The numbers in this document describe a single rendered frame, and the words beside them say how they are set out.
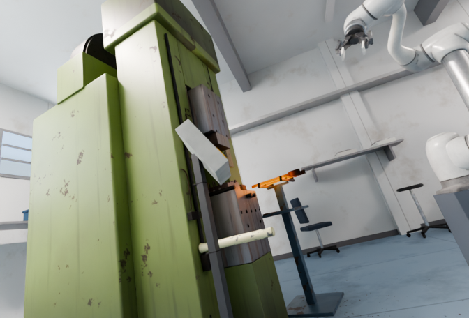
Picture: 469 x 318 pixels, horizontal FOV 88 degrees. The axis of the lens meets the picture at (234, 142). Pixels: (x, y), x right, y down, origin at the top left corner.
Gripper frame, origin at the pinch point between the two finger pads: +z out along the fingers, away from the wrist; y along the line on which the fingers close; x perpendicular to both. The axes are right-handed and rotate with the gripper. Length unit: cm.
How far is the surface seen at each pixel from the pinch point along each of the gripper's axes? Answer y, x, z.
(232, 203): 82, -66, 28
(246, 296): 72, -99, 68
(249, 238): 57, -60, 53
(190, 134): 67, -2, 37
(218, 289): 59, -54, 80
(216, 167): 55, -15, 46
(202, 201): 69, -31, 53
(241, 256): 75, -85, 52
